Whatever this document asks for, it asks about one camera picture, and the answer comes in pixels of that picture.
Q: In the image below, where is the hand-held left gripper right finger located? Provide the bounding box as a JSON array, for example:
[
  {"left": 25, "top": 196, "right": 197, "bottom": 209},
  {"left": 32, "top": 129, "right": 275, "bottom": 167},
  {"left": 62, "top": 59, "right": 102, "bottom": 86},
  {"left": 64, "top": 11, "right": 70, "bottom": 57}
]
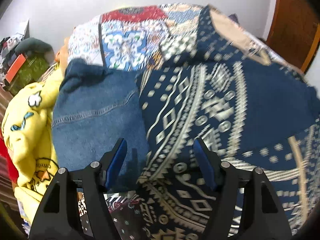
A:
[{"left": 194, "top": 137, "right": 293, "bottom": 240}]

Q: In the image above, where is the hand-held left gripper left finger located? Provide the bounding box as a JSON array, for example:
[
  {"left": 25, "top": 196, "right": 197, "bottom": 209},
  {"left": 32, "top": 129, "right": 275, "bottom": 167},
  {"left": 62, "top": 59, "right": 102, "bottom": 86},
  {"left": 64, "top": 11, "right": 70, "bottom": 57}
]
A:
[{"left": 29, "top": 137, "right": 128, "bottom": 240}]

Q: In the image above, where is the navy patterned knit garment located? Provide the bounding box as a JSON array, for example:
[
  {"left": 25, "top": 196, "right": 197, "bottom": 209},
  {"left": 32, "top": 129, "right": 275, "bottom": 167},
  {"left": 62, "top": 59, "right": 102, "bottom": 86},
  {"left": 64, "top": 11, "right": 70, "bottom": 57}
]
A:
[{"left": 135, "top": 5, "right": 320, "bottom": 240}]

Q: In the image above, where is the blue denim garment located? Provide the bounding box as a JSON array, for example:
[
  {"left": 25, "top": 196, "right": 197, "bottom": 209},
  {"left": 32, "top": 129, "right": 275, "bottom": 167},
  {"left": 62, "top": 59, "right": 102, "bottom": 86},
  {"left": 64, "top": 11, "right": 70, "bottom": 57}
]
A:
[{"left": 51, "top": 58, "right": 150, "bottom": 188}]

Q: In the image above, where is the black patterned blanket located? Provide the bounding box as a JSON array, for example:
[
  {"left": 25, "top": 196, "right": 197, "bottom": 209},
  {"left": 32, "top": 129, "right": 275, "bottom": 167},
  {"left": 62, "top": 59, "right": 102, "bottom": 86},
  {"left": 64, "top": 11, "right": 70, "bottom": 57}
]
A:
[{"left": 75, "top": 191, "right": 153, "bottom": 240}]

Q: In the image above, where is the yellow cartoon print garment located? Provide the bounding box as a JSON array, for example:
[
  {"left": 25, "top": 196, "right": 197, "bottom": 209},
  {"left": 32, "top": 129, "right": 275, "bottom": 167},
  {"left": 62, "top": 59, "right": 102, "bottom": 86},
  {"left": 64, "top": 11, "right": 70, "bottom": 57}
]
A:
[{"left": 1, "top": 64, "right": 68, "bottom": 220}]

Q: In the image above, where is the red cloth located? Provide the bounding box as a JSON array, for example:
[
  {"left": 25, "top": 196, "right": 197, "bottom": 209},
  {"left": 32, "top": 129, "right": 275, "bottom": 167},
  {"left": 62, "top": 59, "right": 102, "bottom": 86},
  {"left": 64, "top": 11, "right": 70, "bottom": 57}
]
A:
[{"left": 0, "top": 137, "right": 20, "bottom": 185}]

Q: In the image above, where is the brown striped cloth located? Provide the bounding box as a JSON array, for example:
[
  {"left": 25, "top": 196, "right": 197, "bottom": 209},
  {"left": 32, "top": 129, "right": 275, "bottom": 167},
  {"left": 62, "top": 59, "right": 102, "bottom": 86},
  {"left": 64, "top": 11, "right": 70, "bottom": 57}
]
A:
[{"left": 0, "top": 94, "right": 24, "bottom": 207}]

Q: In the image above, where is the colourful patchwork bedspread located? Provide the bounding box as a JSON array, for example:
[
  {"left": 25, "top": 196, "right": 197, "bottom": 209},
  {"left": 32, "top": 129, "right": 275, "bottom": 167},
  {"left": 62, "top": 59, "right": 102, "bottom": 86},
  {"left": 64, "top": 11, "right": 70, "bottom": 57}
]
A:
[{"left": 66, "top": 2, "right": 309, "bottom": 80}]

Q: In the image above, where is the orange flat box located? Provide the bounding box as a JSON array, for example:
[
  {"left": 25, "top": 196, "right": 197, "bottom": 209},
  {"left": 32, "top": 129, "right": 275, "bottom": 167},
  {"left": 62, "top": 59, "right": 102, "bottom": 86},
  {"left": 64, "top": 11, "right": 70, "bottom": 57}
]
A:
[{"left": 5, "top": 54, "right": 27, "bottom": 83}]

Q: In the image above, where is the dark green cushion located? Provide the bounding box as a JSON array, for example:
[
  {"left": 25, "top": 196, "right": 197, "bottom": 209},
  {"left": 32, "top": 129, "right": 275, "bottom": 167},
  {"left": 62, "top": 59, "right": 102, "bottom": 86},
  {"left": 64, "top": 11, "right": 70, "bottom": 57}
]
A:
[{"left": 15, "top": 37, "right": 54, "bottom": 58}]

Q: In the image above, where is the purple cushion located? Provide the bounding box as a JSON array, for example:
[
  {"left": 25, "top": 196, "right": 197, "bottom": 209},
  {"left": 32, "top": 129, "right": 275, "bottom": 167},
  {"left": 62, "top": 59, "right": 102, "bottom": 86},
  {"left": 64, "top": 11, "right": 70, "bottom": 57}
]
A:
[{"left": 229, "top": 14, "right": 242, "bottom": 27}]

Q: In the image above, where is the pile of assorted clutter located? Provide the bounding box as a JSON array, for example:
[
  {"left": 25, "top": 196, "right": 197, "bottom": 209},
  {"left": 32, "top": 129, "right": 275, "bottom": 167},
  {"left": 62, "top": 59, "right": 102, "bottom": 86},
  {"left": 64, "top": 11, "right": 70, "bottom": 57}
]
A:
[{"left": 0, "top": 31, "right": 27, "bottom": 77}]

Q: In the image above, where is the brown wooden door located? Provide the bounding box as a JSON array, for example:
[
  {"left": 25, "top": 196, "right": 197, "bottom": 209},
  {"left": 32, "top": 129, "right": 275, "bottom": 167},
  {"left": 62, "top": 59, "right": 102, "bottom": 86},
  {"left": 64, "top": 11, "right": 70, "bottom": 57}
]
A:
[{"left": 265, "top": 0, "right": 320, "bottom": 73}]

